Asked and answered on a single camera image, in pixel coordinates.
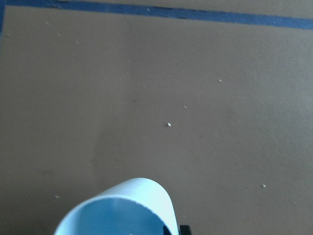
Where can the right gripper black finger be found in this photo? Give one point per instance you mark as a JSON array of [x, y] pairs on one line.
[[183, 230]]

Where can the blue cup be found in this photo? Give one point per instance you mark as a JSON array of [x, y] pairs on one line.
[[137, 206]]

